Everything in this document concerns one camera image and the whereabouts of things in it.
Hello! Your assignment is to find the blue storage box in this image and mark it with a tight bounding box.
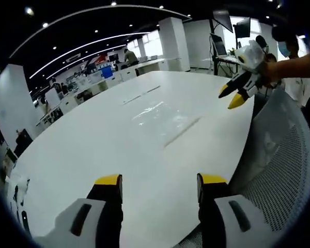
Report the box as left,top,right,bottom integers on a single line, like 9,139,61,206
101,66,114,79

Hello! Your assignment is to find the wide white pillar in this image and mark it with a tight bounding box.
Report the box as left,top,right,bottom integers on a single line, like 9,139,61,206
0,64,42,148

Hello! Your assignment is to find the narrow white pillar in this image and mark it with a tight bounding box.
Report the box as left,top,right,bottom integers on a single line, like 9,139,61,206
158,17,191,72

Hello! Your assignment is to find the clear resealable plastic bag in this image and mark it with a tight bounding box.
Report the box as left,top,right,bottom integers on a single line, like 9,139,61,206
131,100,205,148

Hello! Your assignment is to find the long white counter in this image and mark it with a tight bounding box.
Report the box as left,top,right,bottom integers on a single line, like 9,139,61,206
35,57,182,125

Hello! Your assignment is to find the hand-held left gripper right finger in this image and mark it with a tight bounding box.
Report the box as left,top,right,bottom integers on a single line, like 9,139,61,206
196,173,274,248

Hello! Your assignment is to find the person's right hand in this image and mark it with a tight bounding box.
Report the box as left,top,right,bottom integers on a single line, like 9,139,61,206
259,60,283,88

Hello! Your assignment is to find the crumpled white plastic bag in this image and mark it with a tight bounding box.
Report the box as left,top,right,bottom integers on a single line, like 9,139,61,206
8,175,31,206

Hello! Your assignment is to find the open grey laptop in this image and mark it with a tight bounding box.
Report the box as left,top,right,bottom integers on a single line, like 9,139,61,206
210,33,239,64

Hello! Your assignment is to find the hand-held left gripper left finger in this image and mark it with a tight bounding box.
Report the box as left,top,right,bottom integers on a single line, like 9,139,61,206
33,174,123,248

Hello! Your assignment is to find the black tripod stand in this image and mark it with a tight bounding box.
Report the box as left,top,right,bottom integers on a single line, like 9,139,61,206
209,15,221,76

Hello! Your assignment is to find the white mesh office chair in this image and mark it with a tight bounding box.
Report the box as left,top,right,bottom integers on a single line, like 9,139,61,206
228,86,310,248

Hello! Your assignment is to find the black office chair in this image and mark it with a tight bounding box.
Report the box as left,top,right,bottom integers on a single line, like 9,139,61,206
14,128,34,158

